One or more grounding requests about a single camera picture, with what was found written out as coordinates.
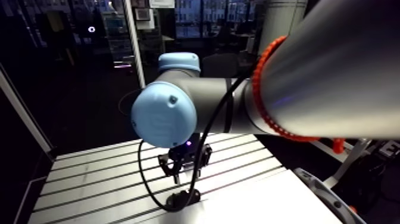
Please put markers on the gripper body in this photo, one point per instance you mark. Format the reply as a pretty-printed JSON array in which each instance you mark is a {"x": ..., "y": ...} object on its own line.
[{"x": 185, "y": 154}]

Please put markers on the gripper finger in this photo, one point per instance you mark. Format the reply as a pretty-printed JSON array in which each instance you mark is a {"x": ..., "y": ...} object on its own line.
[
  {"x": 206, "y": 155},
  {"x": 168, "y": 165}
]

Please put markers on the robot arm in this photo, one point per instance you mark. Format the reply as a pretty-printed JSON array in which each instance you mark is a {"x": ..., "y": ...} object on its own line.
[{"x": 312, "y": 84}]

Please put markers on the black oval holder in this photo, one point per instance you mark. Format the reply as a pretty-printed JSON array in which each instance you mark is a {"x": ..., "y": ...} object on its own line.
[{"x": 184, "y": 198}]

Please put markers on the orange beaded band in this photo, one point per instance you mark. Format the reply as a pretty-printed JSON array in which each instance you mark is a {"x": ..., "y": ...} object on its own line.
[{"x": 257, "y": 94}]

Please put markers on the black office chair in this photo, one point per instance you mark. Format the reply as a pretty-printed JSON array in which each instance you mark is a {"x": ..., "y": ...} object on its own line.
[{"x": 220, "y": 65}]

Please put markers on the pale holed strip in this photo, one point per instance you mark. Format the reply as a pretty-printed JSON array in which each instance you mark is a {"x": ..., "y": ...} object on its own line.
[{"x": 325, "y": 194}]

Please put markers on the white slanted post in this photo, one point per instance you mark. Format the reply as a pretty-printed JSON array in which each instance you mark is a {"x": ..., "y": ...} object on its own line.
[{"x": 135, "y": 47}]

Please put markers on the white frame beam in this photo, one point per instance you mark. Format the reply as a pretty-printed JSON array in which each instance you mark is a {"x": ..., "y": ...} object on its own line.
[{"x": 22, "y": 109}]

